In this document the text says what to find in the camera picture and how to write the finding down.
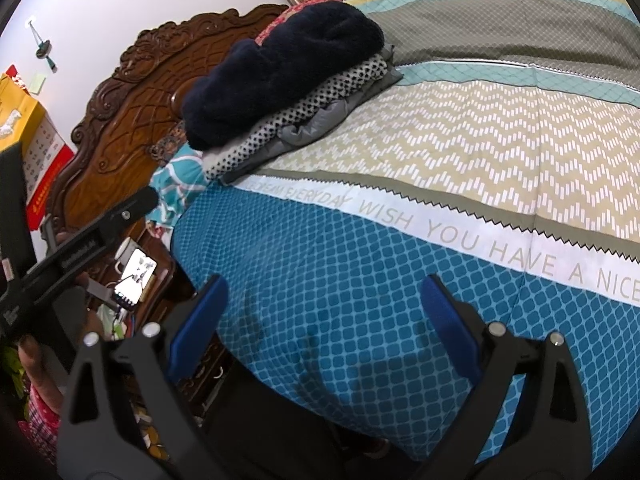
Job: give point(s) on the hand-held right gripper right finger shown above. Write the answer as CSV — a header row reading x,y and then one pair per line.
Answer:
x,y
450,330

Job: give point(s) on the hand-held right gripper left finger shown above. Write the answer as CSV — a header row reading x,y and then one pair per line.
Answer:
x,y
195,330

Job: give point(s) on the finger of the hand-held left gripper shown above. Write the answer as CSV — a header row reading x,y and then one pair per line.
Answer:
x,y
135,205

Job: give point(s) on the dark navy fleece sweater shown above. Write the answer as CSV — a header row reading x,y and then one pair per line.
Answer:
x,y
280,70

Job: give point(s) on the person's left forearm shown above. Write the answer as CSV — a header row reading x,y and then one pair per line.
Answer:
x,y
42,425

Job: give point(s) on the person's left hand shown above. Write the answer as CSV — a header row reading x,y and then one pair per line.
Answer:
x,y
32,360

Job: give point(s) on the teal white patterned pillow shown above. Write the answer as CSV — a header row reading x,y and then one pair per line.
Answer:
x,y
175,185

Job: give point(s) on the white cup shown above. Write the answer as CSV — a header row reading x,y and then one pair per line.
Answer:
x,y
125,250

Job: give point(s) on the wooden nightstand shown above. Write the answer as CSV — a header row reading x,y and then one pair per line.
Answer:
x,y
160,295

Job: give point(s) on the smartphone with lit screen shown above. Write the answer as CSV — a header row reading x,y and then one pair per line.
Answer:
x,y
135,275

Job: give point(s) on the patterned blue beige bedspread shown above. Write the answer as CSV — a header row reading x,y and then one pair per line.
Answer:
x,y
350,260

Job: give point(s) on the pale green paper note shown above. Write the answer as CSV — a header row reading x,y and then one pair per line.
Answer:
x,y
37,83

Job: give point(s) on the grey folded garment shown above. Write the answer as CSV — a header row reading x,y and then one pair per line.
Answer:
x,y
310,127

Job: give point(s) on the carved wooden bed frame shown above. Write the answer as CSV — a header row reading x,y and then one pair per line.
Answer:
x,y
135,110

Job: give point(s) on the red yellow wall calendar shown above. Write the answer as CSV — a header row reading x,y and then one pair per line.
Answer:
x,y
45,160

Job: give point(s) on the hanging wall ornament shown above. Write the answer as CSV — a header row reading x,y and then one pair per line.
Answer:
x,y
44,49

